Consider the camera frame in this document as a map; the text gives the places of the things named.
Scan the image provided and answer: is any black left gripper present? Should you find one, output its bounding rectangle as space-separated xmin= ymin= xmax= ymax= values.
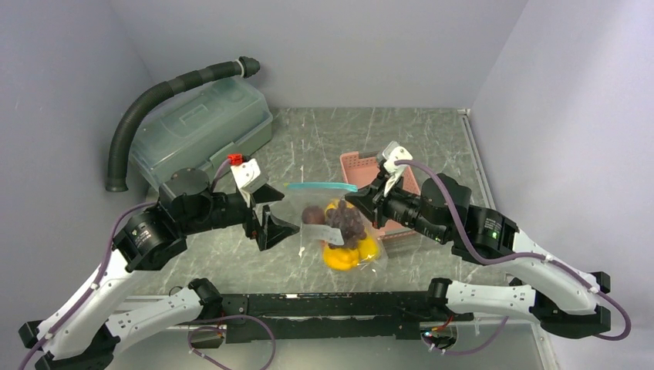
xmin=180 ymin=182 xmax=300 ymax=248

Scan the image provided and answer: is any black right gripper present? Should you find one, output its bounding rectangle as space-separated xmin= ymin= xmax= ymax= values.
xmin=345 ymin=170 xmax=449 ymax=243

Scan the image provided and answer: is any dark red grape bunch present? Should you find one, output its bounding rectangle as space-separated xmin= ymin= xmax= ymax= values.
xmin=325 ymin=200 xmax=367 ymax=249

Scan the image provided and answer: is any pink plastic basket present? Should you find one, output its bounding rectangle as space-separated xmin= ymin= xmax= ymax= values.
xmin=339 ymin=152 xmax=420 ymax=241

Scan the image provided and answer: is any clear zip top bag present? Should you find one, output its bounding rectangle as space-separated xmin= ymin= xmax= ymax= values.
xmin=284 ymin=182 xmax=387 ymax=274

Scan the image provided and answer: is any yellow mango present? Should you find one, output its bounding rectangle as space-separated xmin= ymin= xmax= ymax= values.
xmin=322 ymin=238 xmax=383 ymax=271

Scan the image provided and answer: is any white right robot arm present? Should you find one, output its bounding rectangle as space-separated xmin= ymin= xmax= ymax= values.
xmin=345 ymin=173 xmax=611 ymax=339

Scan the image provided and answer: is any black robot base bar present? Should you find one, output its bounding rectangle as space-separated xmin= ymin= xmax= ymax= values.
xmin=192 ymin=291 xmax=474 ymax=344

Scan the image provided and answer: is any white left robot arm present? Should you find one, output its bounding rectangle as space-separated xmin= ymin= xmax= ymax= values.
xmin=19 ymin=162 xmax=298 ymax=369

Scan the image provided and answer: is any yellow fruit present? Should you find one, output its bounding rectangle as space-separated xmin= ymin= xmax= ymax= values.
xmin=325 ymin=199 xmax=340 ymax=216

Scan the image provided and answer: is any translucent green storage box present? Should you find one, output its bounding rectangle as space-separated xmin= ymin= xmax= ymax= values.
xmin=130 ymin=77 xmax=273 ymax=189

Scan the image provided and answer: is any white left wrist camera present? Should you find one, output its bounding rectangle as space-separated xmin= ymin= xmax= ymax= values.
xmin=227 ymin=153 xmax=268 ymax=207

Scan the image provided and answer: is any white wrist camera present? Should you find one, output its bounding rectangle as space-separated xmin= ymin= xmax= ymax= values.
xmin=378 ymin=141 xmax=413 ymax=197
xmin=227 ymin=153 xmax=268 ymax=207

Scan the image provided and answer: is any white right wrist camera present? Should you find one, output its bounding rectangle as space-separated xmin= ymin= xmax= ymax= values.
xmin=378 ymin=141 xmax=413 ymax=197

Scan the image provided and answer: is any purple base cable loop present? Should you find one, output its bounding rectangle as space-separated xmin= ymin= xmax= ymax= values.
xmin=187 ymin=315 xmax=277 ymax=370

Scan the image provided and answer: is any black corrugated hose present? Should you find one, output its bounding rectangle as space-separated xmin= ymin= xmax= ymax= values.
xmin=105 ymin=56 xmax=261 ymax=193

